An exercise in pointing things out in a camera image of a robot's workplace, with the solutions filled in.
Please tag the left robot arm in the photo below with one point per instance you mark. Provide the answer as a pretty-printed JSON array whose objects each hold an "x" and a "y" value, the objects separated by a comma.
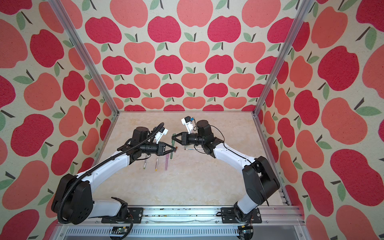
[{"x": 74, "y": 203}]

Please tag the right aluminium corner post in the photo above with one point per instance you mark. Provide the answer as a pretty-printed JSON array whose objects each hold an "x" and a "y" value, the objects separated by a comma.
[{"x": 287, "y": 46}]

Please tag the aluminium front rail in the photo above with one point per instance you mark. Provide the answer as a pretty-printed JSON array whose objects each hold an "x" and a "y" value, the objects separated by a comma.
[{"x": 191, "y": 223}]

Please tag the dark green pen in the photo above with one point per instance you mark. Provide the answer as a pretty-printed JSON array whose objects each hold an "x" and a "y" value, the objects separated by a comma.
[{"x": 173, "y": 145}]

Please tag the yellow-tipped white pen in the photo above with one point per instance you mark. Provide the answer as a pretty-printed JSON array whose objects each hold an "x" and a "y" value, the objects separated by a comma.
[{"x": 157, "y": 163}]

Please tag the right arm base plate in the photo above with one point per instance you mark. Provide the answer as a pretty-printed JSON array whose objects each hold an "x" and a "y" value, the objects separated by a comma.
[{"x": 236, "y": 216}]

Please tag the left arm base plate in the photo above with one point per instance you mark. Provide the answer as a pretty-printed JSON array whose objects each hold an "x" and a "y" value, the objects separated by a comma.
[{"x": 126, "y": 216}]

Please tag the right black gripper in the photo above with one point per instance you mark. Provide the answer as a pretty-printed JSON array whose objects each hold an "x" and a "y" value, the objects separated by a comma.
[{"x": 184, "y": 136}]

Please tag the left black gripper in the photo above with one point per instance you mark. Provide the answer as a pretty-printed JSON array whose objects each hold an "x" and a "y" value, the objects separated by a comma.
[{"x": 160, "y": 149}]

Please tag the pink pen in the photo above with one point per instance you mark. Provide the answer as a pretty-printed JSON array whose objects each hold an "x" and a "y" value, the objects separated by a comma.
[{"x": 167, "y": 162}]

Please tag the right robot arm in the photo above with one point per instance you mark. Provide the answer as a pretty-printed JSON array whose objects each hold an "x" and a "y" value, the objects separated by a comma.
[{"x": 259, "y": 177}]

